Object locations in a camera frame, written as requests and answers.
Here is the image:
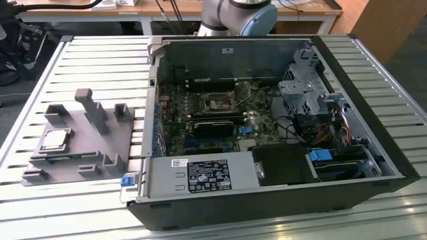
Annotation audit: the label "small silver heatsink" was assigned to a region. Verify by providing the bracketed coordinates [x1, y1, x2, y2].
[239, 139, 259, 151]

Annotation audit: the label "green RAM stick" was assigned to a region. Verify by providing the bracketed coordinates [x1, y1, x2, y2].
[45, 152, 99, 161]

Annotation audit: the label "CPU socket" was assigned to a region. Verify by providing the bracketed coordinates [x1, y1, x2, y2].
[202, 92, 240, 113]

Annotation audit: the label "yellow red power wires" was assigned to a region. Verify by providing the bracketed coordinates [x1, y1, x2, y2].
[312, 107, 354, 146]

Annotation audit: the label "silver square CPU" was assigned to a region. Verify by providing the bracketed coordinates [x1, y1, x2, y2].
[41, 129, 68, 150]

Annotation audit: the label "grey plastic parts rack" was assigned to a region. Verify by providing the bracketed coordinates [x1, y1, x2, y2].
[20, 87, 136, 188]

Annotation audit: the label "thin metal locking lever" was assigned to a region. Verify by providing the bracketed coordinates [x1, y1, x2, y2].
[235, 91, 256, 107]

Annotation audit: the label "thick black arm hose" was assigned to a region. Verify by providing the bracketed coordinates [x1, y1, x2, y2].
[15, 0, 103, 16]

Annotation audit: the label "blue disk carrier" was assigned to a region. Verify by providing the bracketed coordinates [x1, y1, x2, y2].
[308, 148, 334, 163]

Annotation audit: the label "black open PC case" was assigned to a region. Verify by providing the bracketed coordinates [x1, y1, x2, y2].
[119, 34, 422, 232]

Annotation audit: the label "green motherboard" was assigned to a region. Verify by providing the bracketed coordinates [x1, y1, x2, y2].
[154, 79, 291, 157]

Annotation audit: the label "silver power supply unit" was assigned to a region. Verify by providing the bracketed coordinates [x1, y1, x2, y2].
[146, 156, 262, 198]

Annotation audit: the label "silver metal disk bay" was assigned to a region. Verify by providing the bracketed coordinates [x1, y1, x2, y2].
[276, 47, 351, 118]

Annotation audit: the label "white paper box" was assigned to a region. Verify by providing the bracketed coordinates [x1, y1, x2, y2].
[89, 0, 139, 11]

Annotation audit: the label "metal socket cover frame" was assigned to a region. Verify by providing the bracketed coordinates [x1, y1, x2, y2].
[231, 80, 260, 98]

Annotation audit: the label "brown wooden cabinet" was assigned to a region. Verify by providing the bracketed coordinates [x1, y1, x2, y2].
[328, 0, 427, 65]

